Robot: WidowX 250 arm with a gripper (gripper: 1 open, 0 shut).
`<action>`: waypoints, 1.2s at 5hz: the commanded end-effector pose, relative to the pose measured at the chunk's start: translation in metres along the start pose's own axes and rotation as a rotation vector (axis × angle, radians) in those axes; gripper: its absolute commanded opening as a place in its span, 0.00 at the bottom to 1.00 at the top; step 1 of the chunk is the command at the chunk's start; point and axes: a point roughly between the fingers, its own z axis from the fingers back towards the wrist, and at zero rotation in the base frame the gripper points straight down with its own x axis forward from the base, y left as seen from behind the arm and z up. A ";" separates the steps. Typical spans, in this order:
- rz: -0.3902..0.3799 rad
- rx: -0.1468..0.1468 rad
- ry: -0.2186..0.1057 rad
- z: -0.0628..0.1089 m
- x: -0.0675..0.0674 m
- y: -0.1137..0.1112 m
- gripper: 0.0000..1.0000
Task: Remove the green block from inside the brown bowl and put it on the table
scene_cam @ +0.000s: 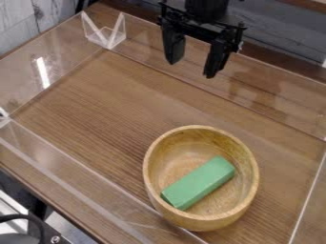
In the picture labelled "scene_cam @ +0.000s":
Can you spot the clear acrylic tray wall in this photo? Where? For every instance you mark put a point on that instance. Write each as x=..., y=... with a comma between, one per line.
x=101, y=209

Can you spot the brown wooden bowl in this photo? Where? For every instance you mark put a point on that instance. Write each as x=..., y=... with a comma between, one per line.
x=176, y=153

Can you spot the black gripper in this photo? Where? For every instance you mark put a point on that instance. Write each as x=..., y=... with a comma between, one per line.
x=204, y=20

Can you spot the green rectangular block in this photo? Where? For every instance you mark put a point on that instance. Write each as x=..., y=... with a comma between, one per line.
x=199, y=183

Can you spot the clear acrylic corner bracket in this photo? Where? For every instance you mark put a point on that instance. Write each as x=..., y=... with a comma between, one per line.
x=106, y=37

